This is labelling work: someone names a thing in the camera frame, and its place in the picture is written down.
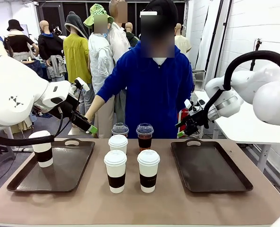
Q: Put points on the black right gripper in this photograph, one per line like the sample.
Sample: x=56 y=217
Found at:
x=196 y=119

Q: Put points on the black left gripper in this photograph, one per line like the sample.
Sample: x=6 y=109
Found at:
x=69 y=107

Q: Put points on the clear iced coffee cup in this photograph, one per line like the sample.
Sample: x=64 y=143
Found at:
x=120 y=129
x=144 y=142

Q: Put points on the white paper coffee cup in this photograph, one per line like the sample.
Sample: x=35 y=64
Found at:
x=43 y=154
x=148 y=165
x=116 y=165
x=118 y=143

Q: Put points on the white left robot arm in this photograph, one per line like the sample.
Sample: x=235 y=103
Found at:
x=12 y=94

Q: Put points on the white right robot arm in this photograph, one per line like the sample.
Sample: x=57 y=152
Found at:
x=272 y=99

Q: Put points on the person's right forearm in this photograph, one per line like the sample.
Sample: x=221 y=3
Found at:
x=98 y=104

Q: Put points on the brown plastic tray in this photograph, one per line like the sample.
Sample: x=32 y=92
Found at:
x=208 y=168
x=66 y=170

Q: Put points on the person's right hand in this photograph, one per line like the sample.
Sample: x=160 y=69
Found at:
x=89 y=116

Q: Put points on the red bag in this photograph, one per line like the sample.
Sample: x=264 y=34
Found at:
x=183 y=116

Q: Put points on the person in blue hoodie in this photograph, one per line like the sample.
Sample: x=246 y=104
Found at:
x=154 y=94

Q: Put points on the mannequin with green bucket hat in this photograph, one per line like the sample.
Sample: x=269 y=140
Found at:
x=99 y=59

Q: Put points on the mannequin in yellow top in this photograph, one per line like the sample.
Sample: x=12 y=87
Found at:
x=77 y=54

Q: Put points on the blue denim garment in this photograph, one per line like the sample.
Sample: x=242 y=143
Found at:
x=36 y=67

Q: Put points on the mannequin in black sweater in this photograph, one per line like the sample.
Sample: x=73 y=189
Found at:
x=47 y=46

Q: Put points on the mannequin in beige blouse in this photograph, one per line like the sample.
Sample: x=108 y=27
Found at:
x=183 y=45

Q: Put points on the gray stool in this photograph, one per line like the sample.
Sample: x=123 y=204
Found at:
x=0 y=151

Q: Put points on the tall mannequin in cream shirt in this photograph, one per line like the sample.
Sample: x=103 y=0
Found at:
x=118 y=40

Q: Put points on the small mannequin in dark green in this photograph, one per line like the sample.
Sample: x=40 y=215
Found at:
x=131 y=37

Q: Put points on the mannequin with black hat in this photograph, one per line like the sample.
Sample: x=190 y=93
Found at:
x=17 y=43

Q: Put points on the black tripod stand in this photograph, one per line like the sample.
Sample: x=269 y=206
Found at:
x=255 y=56

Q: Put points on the white head-mounted device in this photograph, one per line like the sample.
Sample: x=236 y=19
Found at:
x=148 y=13

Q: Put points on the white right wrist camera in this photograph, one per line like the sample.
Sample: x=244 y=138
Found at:
x=187 y=103

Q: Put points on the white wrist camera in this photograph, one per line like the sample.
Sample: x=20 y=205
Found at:
x=82 y=84
x=187 y=103

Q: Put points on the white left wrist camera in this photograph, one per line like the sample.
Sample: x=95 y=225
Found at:
x=82 y=84

